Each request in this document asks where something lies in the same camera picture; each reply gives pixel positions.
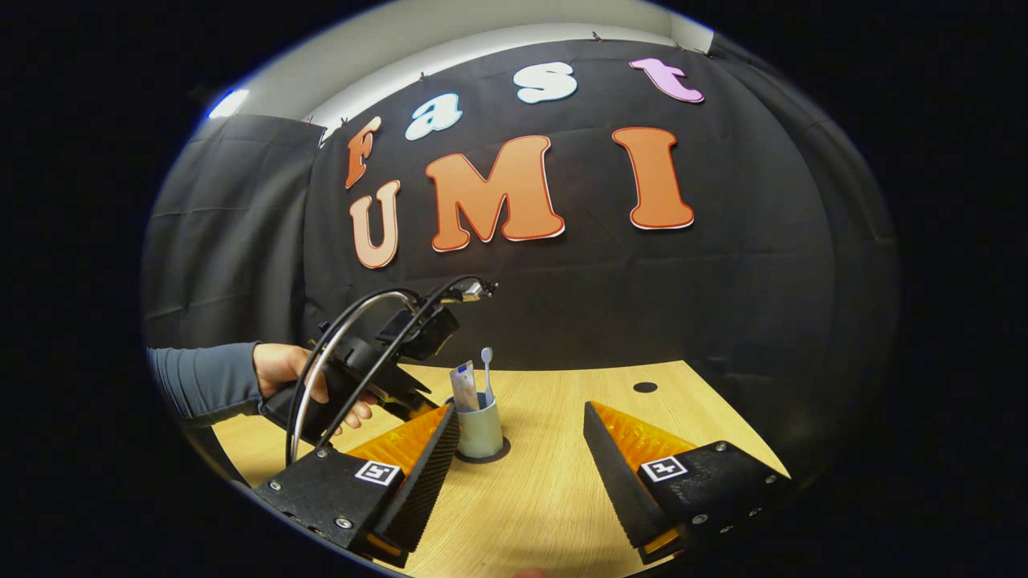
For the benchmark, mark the dark round coaster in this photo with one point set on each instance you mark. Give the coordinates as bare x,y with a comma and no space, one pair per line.
504,451

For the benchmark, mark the black backdrop cloth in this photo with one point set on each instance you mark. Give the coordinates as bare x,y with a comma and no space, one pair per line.
642,289

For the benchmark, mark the light blue cup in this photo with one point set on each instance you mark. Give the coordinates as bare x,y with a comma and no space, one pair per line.
480,433

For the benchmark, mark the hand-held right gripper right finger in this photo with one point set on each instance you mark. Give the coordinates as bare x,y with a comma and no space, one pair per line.
618,482

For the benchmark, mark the wooden desktop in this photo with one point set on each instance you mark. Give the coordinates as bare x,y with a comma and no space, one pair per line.
538,498

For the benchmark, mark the white toothpaste tube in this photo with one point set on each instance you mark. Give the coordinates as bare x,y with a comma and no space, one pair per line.
463,389

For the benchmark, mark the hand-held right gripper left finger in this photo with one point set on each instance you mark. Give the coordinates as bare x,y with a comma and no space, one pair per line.
426,482

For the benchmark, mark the white toothbrush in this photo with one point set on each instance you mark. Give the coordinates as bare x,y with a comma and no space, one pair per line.
487,369

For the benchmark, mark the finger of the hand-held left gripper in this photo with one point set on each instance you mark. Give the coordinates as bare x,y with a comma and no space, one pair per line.
409,401

